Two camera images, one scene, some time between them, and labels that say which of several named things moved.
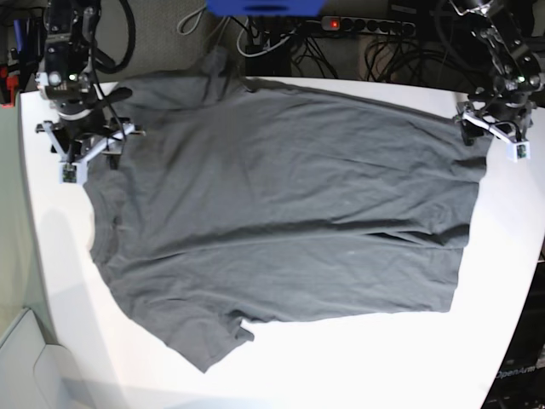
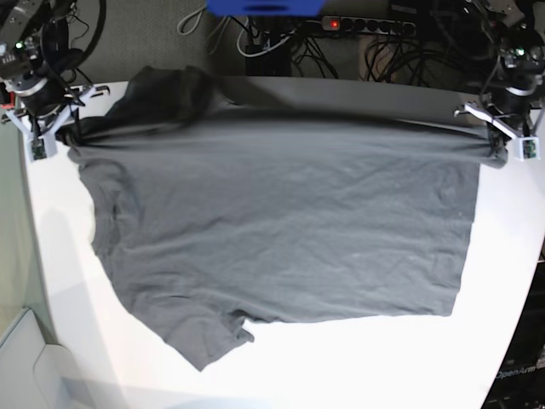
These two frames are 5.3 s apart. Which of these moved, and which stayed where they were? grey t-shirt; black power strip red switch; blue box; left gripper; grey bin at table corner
Moved: grey t-shirt; left gripper
Stayed: blue box; grey bin at table corner; black power strip red switch
